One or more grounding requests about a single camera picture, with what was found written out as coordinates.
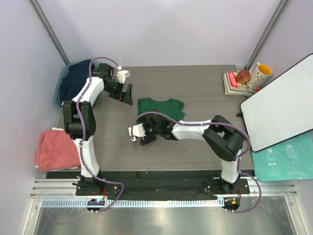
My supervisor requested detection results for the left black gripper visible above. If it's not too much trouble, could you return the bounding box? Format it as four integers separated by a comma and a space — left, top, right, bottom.
104, 79, 133, 105

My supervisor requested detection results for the green t shirt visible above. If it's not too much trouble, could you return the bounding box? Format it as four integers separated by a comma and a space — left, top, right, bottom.
137, 98, 185, 120

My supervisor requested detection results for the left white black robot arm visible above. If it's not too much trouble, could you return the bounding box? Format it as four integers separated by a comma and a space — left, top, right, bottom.
59, 60, 133, 196

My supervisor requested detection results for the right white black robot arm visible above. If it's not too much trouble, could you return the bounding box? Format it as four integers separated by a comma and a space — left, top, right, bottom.
133, 112, 246, 193

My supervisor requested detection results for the stack of books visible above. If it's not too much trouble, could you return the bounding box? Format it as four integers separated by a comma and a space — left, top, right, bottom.
223, 71, 260, 97

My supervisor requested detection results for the navy blue t shirt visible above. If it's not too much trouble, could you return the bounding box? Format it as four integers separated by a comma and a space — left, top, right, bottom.
59, 60, 91, 102

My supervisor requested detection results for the teal plastic basket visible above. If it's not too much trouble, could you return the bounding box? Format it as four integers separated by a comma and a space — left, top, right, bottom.
53, 61, 101, 108

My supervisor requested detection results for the pink folded t shirt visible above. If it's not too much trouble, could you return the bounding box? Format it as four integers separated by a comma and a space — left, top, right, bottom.
35, 128, 81, 172

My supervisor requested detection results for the red small box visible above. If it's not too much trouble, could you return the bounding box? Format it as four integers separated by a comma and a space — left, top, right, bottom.
236, 70, 250, 84

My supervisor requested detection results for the white mug yellow inside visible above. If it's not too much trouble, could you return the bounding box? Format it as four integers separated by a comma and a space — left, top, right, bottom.
247, 62, 272, 89

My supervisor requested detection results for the white board black rim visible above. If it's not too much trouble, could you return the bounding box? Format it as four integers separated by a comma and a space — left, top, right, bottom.
240, 54, 313, 152

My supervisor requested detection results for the teal folding board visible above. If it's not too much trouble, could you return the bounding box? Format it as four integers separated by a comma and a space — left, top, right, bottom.
252, 132, 313, 182

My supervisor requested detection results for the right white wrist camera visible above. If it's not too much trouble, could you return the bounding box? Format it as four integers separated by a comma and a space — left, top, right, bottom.
128, 123, 146, 141

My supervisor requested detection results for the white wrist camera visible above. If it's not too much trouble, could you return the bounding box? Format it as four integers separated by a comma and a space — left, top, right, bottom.
128, 123, 146, 141
116, 66, 130, 84

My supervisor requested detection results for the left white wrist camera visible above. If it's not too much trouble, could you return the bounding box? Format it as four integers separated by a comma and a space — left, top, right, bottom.
116, 66, 130, 84

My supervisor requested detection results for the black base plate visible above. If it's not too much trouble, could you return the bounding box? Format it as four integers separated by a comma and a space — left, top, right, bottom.
47, 170, 250, 201

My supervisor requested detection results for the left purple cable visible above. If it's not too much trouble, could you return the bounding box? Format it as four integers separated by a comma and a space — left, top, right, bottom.
73, 57, 124, 212

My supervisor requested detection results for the purple cable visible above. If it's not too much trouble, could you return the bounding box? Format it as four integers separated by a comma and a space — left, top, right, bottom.
131, 112, 262, 214
73, 57, 124, 212

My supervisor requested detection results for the left aluminium frame post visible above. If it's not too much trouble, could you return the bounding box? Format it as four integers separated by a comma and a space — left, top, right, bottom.
28, 0, 70, 65

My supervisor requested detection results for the aluminium frame post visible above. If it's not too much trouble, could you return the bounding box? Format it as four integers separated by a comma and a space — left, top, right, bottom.
28, 0, 70, 65
244, 0, 290, 70

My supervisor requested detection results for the aluminium rail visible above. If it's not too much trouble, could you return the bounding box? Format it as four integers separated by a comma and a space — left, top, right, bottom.
30, 177, 297, 198

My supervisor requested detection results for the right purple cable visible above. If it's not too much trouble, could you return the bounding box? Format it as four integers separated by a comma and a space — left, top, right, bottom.
131, 112, 262, 214

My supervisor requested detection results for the slotted cable duct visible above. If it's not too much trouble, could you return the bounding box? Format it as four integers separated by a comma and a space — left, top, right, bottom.
42, 197, 224, 209

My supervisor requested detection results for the right aluminium frame post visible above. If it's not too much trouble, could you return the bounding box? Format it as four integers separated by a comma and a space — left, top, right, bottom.
244, 0, 290, 70

